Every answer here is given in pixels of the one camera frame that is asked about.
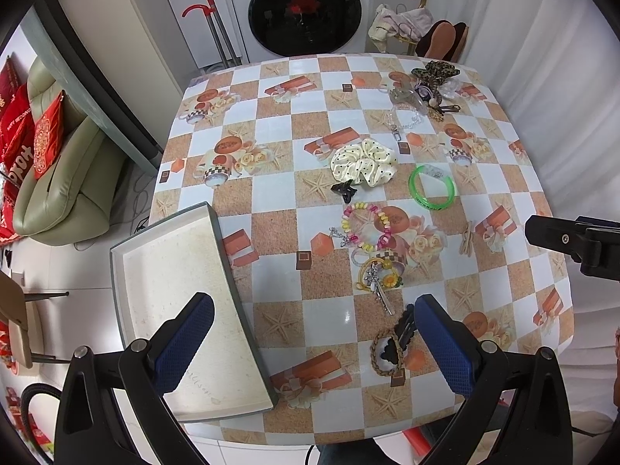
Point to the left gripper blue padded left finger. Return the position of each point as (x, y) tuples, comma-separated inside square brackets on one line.
[(177, 340)]

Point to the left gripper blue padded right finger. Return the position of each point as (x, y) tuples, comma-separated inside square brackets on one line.
[(451, 344)]

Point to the green plastic bangle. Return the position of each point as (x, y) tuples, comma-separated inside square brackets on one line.
[(431, 187)]

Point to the small black claw clip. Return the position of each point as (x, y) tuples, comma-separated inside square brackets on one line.
[(345, 190)]

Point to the cream polka dot scrunchie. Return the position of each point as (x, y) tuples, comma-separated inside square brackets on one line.
[(367, 162)]

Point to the grey rimmed white tray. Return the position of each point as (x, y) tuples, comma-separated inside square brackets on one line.
[(173, 281)]

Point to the red cloth below table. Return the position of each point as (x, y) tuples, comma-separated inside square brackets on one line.
[(418, 441)]

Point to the checkered printed tablecloth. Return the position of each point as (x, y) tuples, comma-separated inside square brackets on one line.
[(255, 142)]

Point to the wooden chair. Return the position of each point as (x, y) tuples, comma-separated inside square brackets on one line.
[(15, 305)]

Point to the green leather sofa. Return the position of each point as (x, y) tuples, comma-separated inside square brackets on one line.
[(72, 200)]

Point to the leopard print bow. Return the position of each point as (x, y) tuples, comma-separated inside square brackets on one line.
[(435, 73)]

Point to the grey translucent claw clip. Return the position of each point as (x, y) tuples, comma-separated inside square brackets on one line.
[(407, 99)]

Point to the brown slipper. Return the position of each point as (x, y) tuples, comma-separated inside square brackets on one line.
[(444, 41)]

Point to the red embroidered cushion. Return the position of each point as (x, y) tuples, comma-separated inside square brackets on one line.
[(48, 136)]

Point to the pile of pink clothes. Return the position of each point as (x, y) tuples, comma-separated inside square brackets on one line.
[(410, 25)]

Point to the white washing machine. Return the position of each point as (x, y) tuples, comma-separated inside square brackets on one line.
[(272, 29)]

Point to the gold chain trinket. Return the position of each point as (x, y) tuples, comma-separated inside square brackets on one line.
[(437, 113)]

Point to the red handled mop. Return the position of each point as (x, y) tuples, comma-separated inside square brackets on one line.
[(218, 31)]

